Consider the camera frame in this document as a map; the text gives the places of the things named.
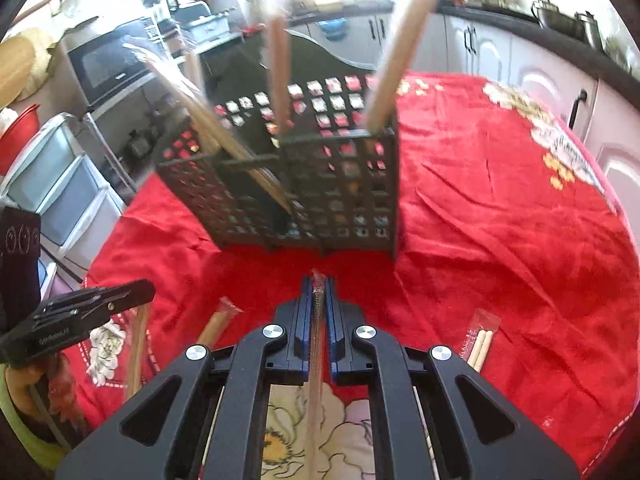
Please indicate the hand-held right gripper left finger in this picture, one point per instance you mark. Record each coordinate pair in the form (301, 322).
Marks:
(307, 320)

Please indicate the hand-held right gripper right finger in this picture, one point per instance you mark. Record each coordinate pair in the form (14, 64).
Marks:
(331, 320)

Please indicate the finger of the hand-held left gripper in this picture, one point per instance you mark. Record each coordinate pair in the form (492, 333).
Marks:
(115, 294)
(115, 311)

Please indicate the black perforated utensil basket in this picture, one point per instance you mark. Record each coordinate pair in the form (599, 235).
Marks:
(325, 60)

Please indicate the person's left hand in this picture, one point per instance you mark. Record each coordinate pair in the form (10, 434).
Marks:
(22, 385)

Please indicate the plastic drawer unit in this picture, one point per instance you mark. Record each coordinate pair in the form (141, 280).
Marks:
(65, 180)

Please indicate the red plastic basin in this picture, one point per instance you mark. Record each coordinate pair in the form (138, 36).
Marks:
(20, 135)

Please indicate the red floral blanket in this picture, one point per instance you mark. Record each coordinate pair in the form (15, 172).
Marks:
(500, 235)

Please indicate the round wooden board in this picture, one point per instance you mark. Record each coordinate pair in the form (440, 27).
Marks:
(15, 70)

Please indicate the round woven mat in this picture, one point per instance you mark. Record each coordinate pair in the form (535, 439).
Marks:
(47, 55)

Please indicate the black microwave oven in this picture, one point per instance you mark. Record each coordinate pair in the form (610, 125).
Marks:
(110, 60)

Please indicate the wooden rolling pin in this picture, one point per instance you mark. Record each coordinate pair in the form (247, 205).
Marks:
(35, 7)

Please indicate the small white fan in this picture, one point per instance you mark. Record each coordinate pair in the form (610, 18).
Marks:
(77, 2)

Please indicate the striped countertop appliance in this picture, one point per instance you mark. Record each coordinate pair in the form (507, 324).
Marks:
(167, 35)

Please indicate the grey-blue plastic box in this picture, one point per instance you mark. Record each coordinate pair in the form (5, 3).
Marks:
(207, 27)

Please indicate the blue plastic bag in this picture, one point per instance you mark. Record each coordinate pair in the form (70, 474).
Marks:
(331, 29)

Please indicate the black blender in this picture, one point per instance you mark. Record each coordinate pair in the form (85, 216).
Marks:
(160, 2)

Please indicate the white kitchen cabinets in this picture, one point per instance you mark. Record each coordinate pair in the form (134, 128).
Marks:
(540, 60)

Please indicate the steel basin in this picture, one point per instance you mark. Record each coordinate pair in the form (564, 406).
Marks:
(555, 17)

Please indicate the crumpled clear plastic bag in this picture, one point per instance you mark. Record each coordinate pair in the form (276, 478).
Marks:
(617, 52)

